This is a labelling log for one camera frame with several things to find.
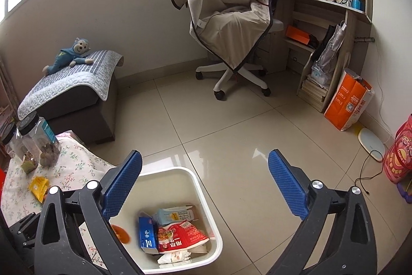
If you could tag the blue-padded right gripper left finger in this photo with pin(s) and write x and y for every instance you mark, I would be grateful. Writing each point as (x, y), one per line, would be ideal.
(74, 235)

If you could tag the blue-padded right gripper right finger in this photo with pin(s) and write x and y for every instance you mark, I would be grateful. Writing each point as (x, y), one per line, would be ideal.
(351, 245)

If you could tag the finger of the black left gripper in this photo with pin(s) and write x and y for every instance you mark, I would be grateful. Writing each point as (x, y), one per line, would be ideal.
(24, 237)

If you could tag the blue biscuit box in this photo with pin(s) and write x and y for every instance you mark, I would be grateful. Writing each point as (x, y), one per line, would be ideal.
(147, 230)

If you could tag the red white snack bag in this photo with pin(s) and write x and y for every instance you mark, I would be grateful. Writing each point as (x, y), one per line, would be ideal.
(180, 237)

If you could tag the white plastic trash bin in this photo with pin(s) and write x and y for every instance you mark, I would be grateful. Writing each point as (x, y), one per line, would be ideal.
(169, 188)

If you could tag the yellow snack packet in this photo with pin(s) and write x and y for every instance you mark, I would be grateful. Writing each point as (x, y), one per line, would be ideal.
(39, 187)

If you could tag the orange peel piece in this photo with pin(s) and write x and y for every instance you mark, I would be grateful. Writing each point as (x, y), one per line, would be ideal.
(121, 234)

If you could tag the floral tablecloth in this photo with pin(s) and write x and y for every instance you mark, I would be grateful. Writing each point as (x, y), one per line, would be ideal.
(76, 166)

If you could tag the right clear jar black lid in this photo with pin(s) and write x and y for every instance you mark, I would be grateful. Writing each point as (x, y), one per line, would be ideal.
(38, 137)

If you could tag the clear jar black lid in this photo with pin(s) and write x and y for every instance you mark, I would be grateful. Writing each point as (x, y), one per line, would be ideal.
(15, 148)
(38, 137)

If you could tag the left clear jar black lid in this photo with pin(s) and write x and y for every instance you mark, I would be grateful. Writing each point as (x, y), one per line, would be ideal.
(15, 148)

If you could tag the red patterned bag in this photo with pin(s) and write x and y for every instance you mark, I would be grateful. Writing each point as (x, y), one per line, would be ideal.
(397, 160)

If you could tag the white round scale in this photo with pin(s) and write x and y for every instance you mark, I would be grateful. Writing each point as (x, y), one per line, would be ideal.
(371, 144)

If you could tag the small light blue box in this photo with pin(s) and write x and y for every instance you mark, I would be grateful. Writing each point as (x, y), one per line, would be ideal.
(166, 216)

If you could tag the crumpled white tissue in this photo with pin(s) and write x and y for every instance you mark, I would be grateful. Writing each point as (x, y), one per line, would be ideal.
(174, 257)

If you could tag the orange paper bag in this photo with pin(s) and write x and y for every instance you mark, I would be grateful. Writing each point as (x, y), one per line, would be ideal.
(349, 101)

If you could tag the quilted blue white blanket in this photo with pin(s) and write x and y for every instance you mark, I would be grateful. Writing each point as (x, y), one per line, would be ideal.
(96, 76)

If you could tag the silver foil bag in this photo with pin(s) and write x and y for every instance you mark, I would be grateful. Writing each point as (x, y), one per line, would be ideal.
(325, 57)

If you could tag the blue monkey plush toy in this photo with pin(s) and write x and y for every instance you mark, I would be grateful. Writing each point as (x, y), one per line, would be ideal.
(70, 56)

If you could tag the beige blanket on chair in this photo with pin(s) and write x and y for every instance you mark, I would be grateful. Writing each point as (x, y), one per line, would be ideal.
(229, 29)

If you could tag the wooden desk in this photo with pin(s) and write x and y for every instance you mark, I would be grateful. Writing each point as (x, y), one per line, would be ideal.
(308, 26)

